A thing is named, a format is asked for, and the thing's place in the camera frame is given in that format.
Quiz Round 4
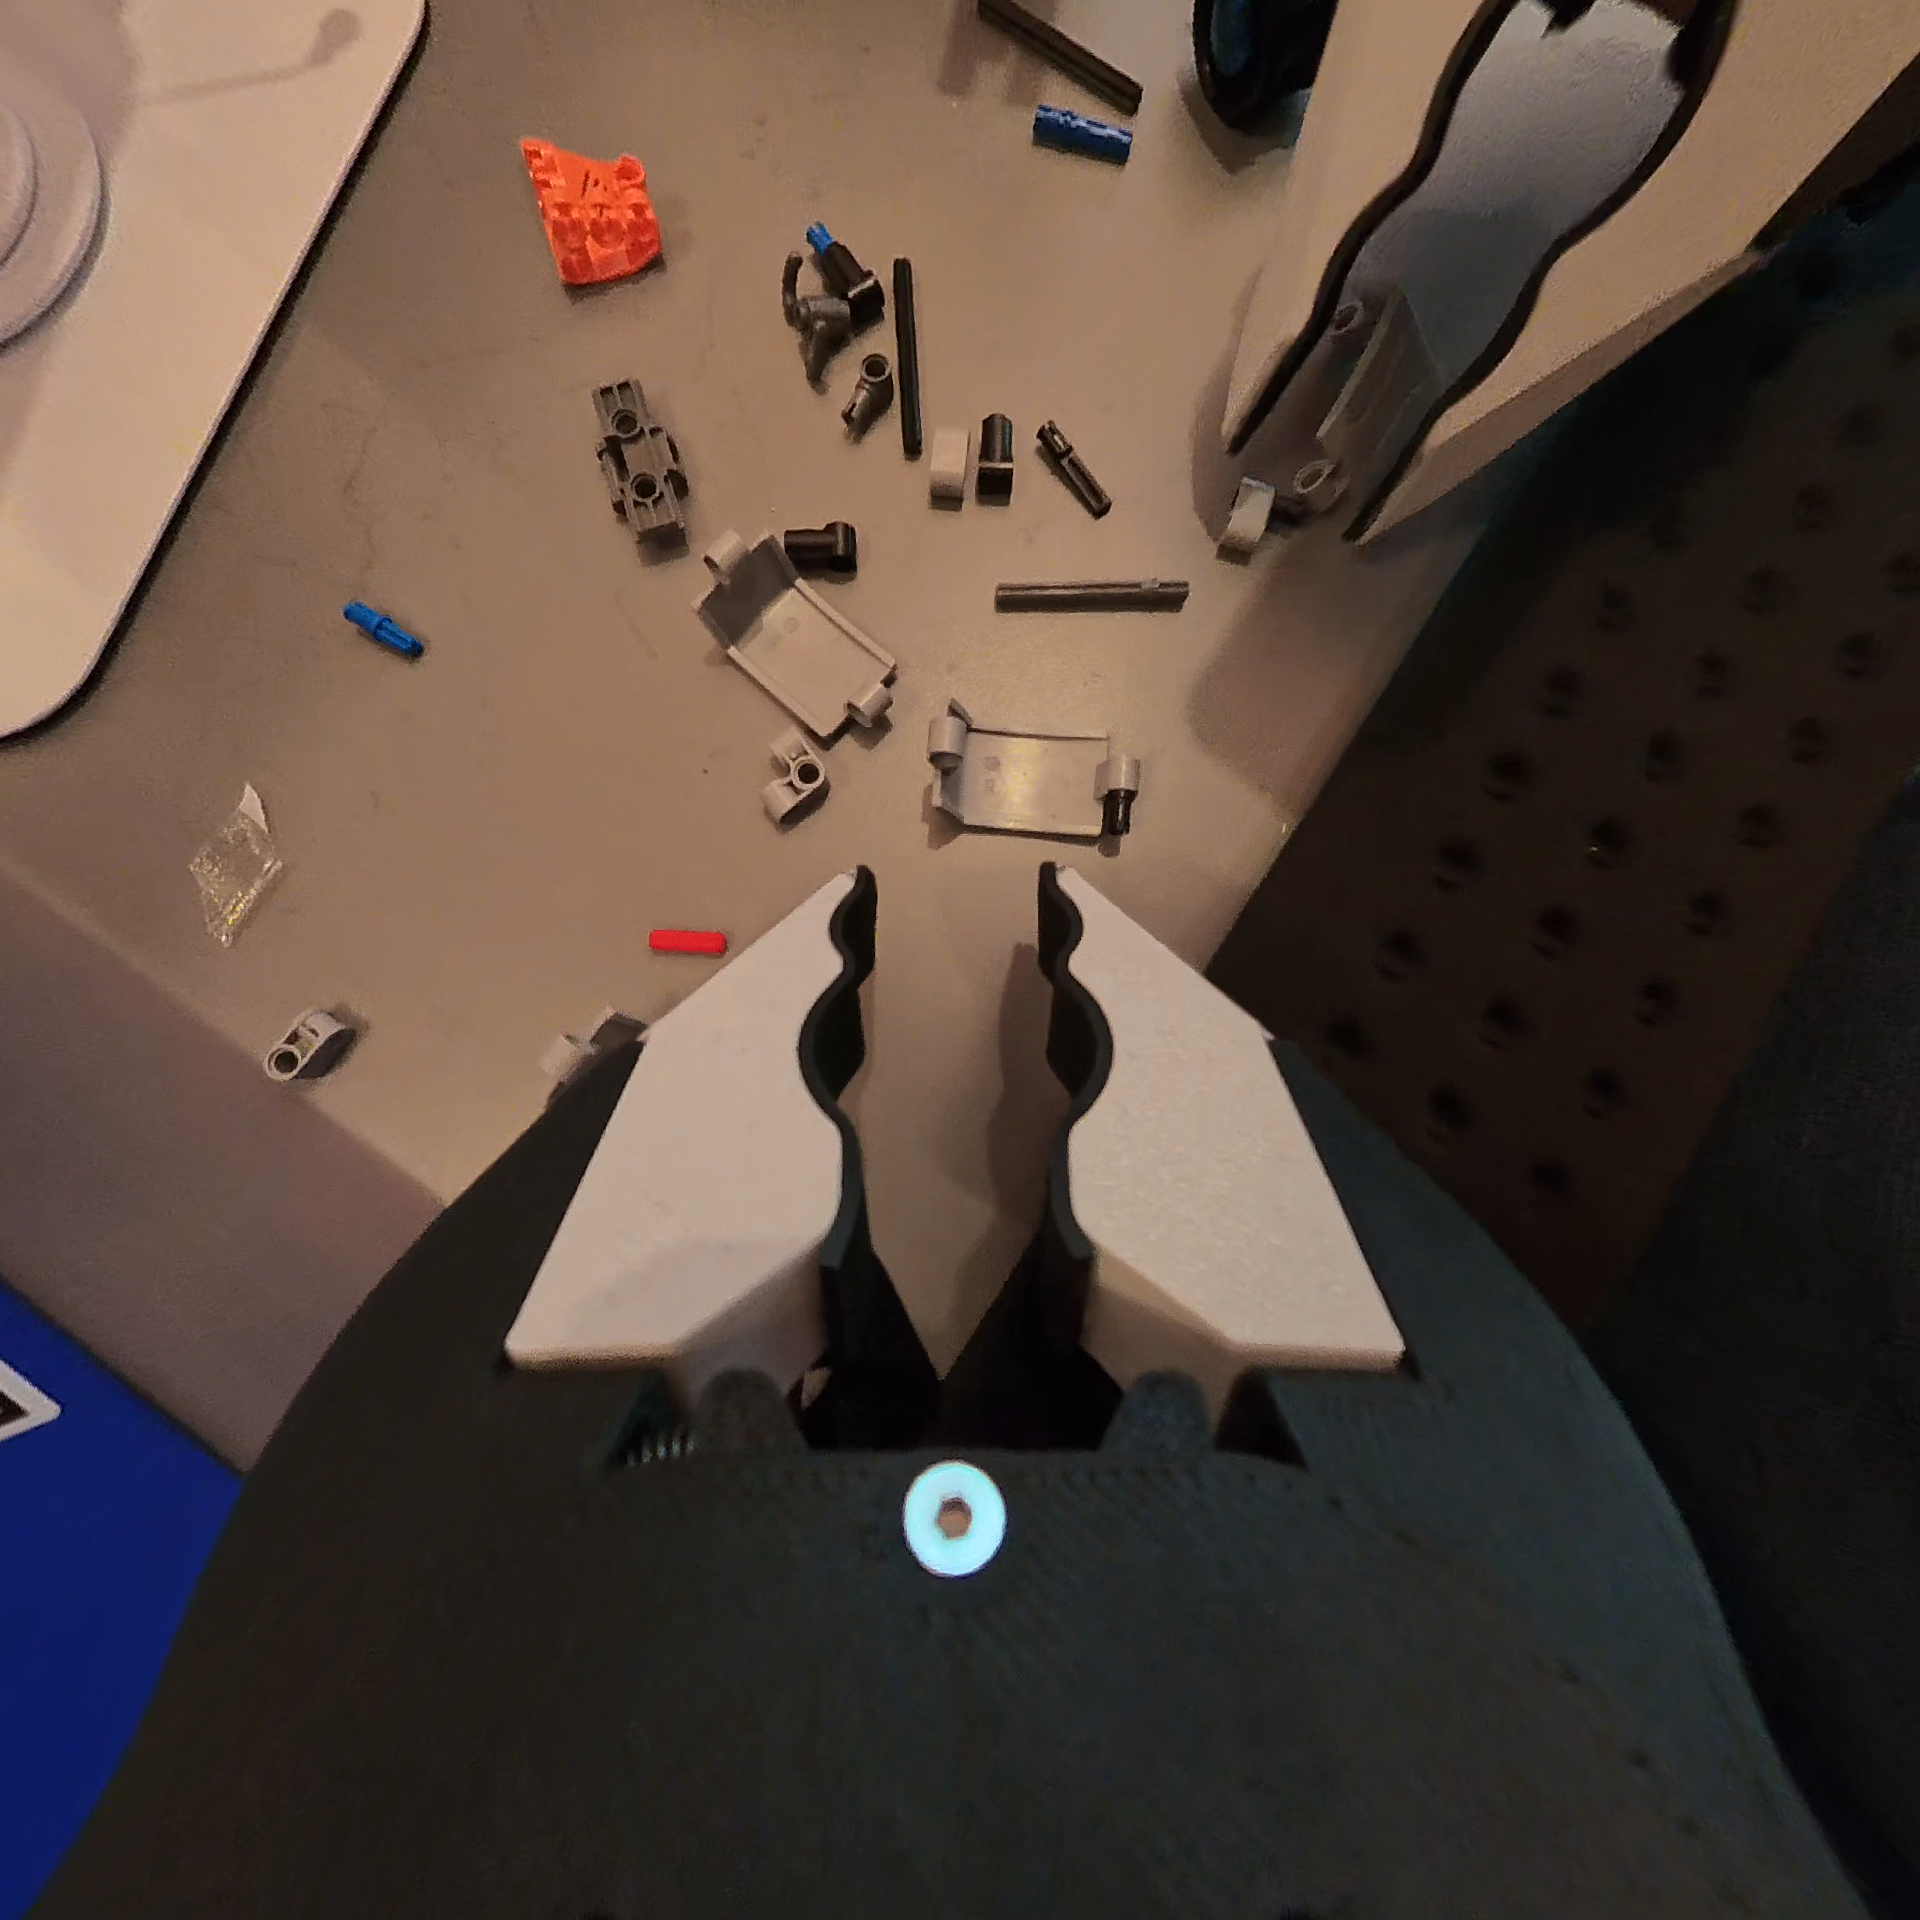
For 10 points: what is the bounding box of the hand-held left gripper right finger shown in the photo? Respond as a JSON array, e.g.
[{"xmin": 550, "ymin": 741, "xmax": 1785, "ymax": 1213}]
[{"xmin": 959, "ymin": 859, "xmax": 1410, "ymax": 1454}]

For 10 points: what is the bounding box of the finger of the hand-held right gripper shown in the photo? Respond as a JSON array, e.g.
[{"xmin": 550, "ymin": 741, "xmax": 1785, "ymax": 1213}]
[
  {"xmin": 1217, "ymin": 0, "xmax": 1502, "ymax": 451},
  {"xmin": 1350, "ymin": 0, "xmax": 1920, "ymax": 547}
]

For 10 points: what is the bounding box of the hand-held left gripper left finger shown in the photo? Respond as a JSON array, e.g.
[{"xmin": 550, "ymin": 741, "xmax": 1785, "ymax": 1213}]
[{"xmin": 504, "ymin": 868, "xmax": 945, "ymax": 1454}]

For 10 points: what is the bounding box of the grey grooved curved panel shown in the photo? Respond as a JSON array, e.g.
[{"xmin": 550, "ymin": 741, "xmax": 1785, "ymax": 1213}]
[{"xmin": 1282, "ymin": 290, "xmax": 1444, "ymax": 512}]

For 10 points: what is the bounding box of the small light grey connector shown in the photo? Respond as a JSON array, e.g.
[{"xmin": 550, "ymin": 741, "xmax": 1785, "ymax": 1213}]
[{"xmin": 539, "ymin": 1009, "xmax": 647, "ymax": 1104}]

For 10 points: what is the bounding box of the clear plastic scrap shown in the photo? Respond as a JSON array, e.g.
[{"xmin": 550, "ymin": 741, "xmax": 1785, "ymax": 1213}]
[{"xmin": 191, "ymin": 785, "xmax": 287, "ymax": 951}]

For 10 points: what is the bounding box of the person's clothed body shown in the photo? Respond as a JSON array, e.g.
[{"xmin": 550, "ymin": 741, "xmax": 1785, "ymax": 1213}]
[{"xmin": 1589, "ymin": 782, "xmax": 1920, "ymax": 1920}]

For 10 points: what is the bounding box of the grey H-shaped connector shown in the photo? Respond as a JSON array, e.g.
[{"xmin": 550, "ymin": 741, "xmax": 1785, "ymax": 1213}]
[{"xmin": 592, "ymin": 378, "xmax": 694, "ymax": 542}]

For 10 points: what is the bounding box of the orange wedge brick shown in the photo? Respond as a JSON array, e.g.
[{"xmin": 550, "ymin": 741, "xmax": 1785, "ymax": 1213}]
[{"xmin": 519, "ymin": 137, "xmax": 666, "ymax": 288}]

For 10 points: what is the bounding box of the blue plastic bin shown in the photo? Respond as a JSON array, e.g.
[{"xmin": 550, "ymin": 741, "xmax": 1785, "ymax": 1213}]
[{"xmin": 0, "ymin": 1273, "xmax": 243, "ymax": 1920}]

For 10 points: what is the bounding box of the white book stand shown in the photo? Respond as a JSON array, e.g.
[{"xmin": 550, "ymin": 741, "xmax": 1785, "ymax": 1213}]
[{"xmin": 0, "ymin": 0, "xmax": 429, "ymax": 741}]

